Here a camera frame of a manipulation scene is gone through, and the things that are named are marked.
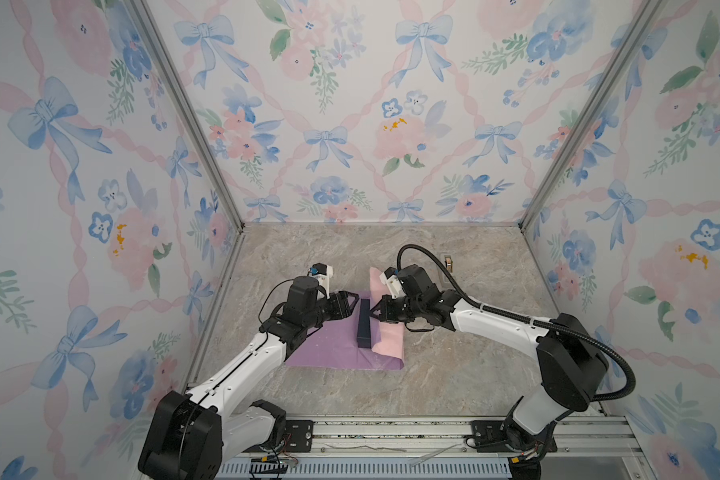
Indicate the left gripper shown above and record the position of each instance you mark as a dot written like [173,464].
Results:
[339,304]

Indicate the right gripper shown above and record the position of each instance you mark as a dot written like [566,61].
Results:
[385,305]

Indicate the dark navy gift box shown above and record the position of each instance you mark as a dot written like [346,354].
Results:
[364,331]

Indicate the purple wrapping paper sheet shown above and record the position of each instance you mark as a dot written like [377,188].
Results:
[335,346]

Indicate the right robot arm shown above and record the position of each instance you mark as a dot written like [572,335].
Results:
[571,363]

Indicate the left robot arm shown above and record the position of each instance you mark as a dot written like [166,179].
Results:
[192,434]

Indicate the beige tape dispenser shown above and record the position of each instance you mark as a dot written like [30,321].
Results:
[449,262]

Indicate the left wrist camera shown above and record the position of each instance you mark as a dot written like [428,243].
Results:
[323,273]

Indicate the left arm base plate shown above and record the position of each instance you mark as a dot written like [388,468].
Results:
[293,436]

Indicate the white slotted cable duct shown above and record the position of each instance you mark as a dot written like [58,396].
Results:
[362,468]

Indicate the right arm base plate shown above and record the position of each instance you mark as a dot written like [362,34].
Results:
[492,436]

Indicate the aluminium front rail frame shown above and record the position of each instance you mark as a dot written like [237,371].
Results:
[588,447]

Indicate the left aluminium corner post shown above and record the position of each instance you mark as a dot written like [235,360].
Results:
[156,46]

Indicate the aluminium corner post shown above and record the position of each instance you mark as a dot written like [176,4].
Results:
[617,66]
[156,46]

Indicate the right aluminium corner post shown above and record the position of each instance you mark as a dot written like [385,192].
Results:
[617,66]

